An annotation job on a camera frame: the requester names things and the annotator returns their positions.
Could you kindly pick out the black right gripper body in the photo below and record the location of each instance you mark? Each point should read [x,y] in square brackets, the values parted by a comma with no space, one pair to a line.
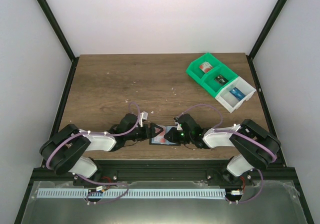
[176,132]

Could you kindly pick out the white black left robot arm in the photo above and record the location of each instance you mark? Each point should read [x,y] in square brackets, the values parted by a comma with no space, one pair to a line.
[63,153]

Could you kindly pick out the black frame post right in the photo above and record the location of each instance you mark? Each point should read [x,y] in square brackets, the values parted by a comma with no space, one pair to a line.
[267,27]

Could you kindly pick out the blue card in bin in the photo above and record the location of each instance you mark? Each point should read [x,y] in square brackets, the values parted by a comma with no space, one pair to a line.
[237,93]

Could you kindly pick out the white plastic bin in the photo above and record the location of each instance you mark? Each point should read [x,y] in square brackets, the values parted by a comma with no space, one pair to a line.
[228,101]

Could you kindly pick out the green plastic bin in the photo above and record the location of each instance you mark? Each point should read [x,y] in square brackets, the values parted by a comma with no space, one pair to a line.
[199,68]
[214,80]

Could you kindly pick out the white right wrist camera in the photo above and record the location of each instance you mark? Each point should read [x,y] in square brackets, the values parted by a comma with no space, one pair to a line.
[175,120]

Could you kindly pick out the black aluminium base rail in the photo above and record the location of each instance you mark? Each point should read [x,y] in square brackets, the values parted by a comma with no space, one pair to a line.
[172,170]

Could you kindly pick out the white slotted cable duct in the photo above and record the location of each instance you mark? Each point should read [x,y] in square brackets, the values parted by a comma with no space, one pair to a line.
[133,193]

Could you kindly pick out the black frame post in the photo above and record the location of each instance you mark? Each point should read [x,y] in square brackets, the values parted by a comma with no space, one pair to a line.
[267,27]
[56,28]

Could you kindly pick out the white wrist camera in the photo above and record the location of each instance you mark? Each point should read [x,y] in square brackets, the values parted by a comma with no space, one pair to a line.
[175,120]
[142,117]

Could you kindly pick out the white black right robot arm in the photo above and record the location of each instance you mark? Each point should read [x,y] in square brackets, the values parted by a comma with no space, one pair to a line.
[257,147]

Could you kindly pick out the black leather card holder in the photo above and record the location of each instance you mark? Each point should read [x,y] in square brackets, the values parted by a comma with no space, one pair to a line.
[167,128]

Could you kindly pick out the red white card in bin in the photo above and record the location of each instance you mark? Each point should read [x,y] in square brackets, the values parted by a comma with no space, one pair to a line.
[205,67]

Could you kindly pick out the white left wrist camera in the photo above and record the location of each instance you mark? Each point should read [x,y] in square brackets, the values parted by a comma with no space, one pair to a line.
[142,117]

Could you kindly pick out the dark green card in bin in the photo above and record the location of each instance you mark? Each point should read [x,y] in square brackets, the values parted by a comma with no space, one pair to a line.
[221,79]

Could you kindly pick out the black frame post left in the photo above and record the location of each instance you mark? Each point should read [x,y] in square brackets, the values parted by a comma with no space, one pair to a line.
[56,28]

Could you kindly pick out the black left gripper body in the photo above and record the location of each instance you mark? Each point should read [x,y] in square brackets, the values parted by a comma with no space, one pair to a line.
[148,131]

